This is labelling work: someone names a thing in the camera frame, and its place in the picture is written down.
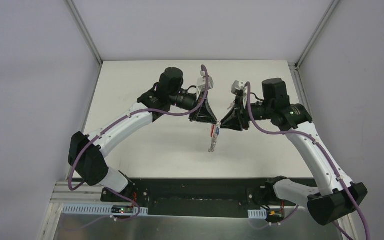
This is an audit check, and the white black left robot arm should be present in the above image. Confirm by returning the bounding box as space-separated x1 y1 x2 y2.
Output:
68 65 218 203

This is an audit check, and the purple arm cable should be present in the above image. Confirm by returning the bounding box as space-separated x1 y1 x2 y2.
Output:
244 81 372 240
67 64 210 223

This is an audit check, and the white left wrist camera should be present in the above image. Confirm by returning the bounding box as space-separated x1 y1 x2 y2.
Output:
196 70 214 99

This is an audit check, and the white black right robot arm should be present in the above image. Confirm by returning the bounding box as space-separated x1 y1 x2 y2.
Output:
221 78 368 226

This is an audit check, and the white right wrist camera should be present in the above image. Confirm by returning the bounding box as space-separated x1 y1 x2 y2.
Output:
230 80 248 98

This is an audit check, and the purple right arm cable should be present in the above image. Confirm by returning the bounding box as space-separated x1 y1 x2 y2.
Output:
244 81 372 240

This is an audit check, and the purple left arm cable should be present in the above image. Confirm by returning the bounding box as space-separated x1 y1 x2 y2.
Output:
67 64 210 223

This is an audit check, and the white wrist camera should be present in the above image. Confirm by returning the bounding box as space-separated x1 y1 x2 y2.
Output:
196 70 214 99
230 80 248 98

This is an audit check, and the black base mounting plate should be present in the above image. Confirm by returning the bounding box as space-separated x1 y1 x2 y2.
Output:
99 178 299 218

